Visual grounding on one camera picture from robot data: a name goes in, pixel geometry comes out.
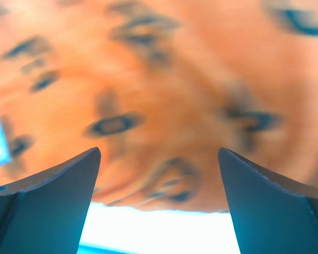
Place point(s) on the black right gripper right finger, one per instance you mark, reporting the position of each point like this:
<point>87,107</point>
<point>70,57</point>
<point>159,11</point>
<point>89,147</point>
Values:
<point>271,213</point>

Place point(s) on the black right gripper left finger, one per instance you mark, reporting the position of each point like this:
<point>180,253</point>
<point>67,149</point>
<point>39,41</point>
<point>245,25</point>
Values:
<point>45,212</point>

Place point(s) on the orange black patterned pillowcase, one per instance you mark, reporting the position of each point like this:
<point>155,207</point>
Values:
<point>159,87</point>

